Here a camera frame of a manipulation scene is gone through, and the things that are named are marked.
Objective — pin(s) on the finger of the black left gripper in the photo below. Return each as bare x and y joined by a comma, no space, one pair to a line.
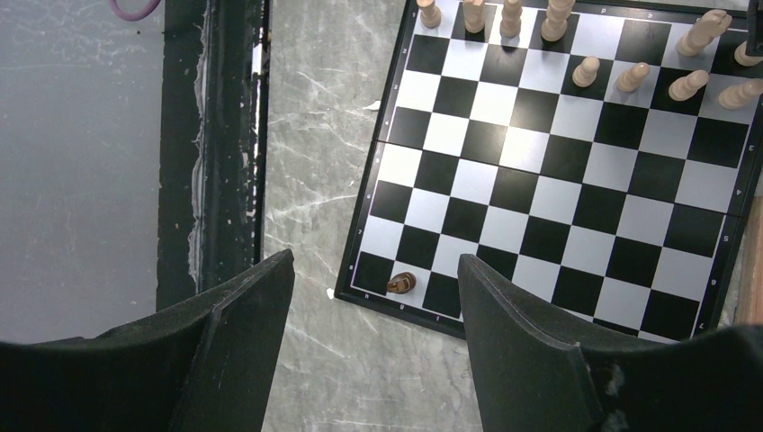
755,20

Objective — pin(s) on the light wooden chess piece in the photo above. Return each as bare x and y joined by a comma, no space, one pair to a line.
556,23

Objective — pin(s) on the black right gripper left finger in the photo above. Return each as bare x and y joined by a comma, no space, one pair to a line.
203,364

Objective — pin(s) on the wooden board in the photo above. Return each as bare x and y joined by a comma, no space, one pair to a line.
749,308

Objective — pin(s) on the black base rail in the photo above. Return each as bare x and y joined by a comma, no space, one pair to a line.
212,144

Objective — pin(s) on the black and white chessboard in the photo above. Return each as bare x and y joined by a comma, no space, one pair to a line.
626,209

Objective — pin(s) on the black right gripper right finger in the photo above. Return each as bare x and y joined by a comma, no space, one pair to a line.
536,367

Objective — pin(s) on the dark brown chess piece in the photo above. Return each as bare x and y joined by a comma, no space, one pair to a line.
401,283

